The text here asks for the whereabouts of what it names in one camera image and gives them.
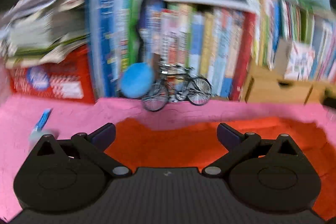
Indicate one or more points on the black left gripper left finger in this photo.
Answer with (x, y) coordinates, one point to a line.
(67, 175)

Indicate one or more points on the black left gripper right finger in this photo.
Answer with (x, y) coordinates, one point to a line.
(270, 175)

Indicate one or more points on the orange puffer jacket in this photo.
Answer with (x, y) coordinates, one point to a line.
(197, 145)

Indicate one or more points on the grey small plush toy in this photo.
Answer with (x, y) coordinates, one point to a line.
(39, 129)

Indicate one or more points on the pink patterned blanket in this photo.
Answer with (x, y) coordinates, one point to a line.
(19, 115)

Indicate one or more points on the wooden drawer organizer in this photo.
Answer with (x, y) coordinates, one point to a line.
(265, 86)

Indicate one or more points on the red plastic crate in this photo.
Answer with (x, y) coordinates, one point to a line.
(69, 80)

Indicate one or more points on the white pencil pattern box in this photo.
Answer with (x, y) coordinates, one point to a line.
(293, 60)

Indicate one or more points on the blue round ball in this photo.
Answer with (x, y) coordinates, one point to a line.
(137, 80)

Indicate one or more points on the miniature black bicycle model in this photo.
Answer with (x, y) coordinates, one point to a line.
(175, 83)

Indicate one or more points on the stack of papers and magazines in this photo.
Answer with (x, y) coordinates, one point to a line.
(36, 32)

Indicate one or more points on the row of upright books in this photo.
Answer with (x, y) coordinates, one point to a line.
(220, 39)

